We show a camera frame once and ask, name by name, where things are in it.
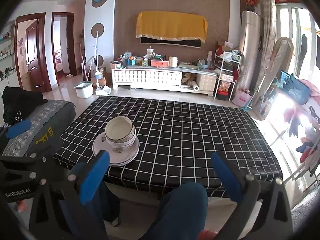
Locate cartoon print white plate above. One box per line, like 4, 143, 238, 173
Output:
92, 132, 140, 166

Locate floral patterned bowl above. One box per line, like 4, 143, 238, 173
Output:
105, 116, 133, 140

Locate white bowl red emblem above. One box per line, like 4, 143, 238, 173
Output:
106, 135, 136, 149

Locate plain white bowl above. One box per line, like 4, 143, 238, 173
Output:
106, 126, 136, 142

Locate grey embroidered sofa cover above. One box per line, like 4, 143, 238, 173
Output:
1, 100, 76, 157

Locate dark red wooden door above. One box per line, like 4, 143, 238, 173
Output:
25, 20, 45, 93

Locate blue trousered leg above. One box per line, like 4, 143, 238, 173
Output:
141, 182, 208, 239

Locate white plastic bin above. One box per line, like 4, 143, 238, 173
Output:
74, 81, 93, 99

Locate white mop with stand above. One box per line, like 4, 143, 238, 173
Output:
93, 31, 111, 96

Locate black white grid tablecloth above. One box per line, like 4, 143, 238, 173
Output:
56, 96, 283, 197

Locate pink shopping bag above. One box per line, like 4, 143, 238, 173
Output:
232, 89, 252, 107

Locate blue plastic basket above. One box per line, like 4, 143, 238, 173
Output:
279, 70, 311, 105

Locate paper towel roll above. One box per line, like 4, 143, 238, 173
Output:
189, 81, 200, 91

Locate white TV cabinet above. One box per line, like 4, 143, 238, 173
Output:
112, 66, 217, 96

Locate white metal shelf rack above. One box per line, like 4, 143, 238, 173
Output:
214, 49, 242, 101

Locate orange storage box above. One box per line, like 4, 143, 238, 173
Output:
151, 60, 169, 68

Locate silver standing air conditioner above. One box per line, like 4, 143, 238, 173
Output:
236, 10, 261, 92

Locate yellow cloth covered television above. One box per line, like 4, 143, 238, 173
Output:
136, 11, 208, 43

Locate patterned window curtain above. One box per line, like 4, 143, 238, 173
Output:
255, 0, 277, 90

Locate red artificial flowers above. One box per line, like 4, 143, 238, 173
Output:
244, 0, 259, 7

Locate standing mirror wooden frame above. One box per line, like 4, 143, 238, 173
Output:
252, 37, 293, 113

